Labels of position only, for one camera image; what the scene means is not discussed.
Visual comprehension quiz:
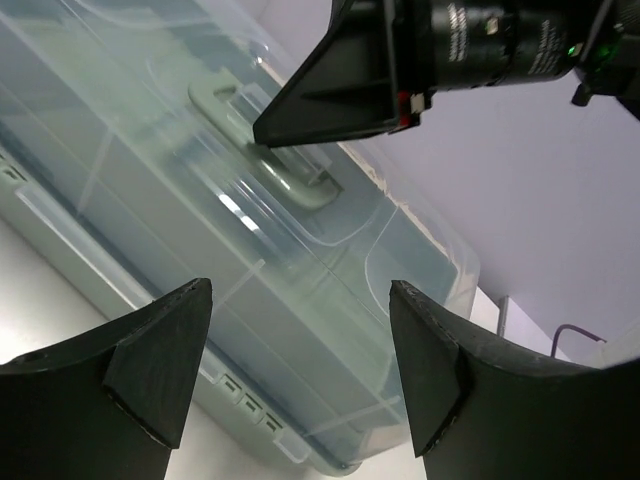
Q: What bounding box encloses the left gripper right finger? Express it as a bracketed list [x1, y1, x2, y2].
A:
[389, 280, 639, 479]

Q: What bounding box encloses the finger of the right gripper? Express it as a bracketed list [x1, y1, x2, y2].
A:
[253, 1, 400, 147]

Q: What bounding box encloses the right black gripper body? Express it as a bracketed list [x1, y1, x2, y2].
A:
[393, 1, 639, 120]

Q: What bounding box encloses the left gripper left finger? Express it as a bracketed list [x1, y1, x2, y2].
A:
[1, 278, 212, 479]

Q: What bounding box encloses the green toolbox with clear lid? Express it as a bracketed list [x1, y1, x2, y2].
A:
[1, 1, 480, 477]

